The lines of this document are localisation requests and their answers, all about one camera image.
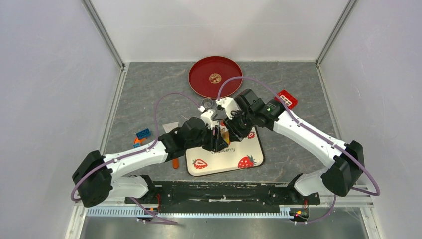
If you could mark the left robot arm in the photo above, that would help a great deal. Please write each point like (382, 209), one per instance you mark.
(98, 176)

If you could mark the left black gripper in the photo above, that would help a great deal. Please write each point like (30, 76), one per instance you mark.
(216, 142)

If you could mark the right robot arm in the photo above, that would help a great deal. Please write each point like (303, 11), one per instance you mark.
(341, 160)

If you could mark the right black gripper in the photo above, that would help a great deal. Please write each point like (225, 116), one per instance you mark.
(236, 134)

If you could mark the wooden roller with handle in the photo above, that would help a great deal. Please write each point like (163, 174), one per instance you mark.
(225, 136)

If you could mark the white strawberry tray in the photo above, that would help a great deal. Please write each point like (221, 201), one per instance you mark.
(239, 155)

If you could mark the round metal cookie cutter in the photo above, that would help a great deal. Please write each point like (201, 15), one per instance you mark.
(207, 103)

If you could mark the red toy block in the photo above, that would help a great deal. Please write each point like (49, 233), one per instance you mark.
(289, 99)

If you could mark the round red tray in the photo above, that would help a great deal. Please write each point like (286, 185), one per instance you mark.
(208, 77)

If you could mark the metal spatula orange handle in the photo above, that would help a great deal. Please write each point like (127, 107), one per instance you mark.
(168, 128)

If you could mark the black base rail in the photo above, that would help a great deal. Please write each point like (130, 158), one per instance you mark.
(224, 197)

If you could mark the orange arch toy block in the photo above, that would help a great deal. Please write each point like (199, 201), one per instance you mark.
(139, 141)

